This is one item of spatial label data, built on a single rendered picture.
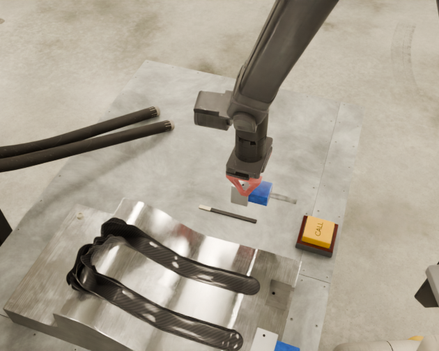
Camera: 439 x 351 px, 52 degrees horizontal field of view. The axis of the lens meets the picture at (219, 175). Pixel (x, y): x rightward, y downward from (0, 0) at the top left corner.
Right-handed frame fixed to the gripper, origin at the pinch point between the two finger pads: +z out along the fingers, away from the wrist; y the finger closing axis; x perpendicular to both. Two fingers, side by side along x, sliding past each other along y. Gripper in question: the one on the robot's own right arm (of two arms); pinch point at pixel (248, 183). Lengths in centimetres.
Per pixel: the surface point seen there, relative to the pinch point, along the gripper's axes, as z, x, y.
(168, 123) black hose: 11.6, -28.9, -23.2
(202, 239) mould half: 6.6, -5.8, 11.7
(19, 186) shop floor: 93, -121, -41
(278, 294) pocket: 9.0, 11.4, 17.2
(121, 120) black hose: 9.8, -40.1, -18.4
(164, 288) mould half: 5.8, -8.4, 24.4
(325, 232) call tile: 11.7, 17.2, -1.8
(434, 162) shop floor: 97, 64, -124
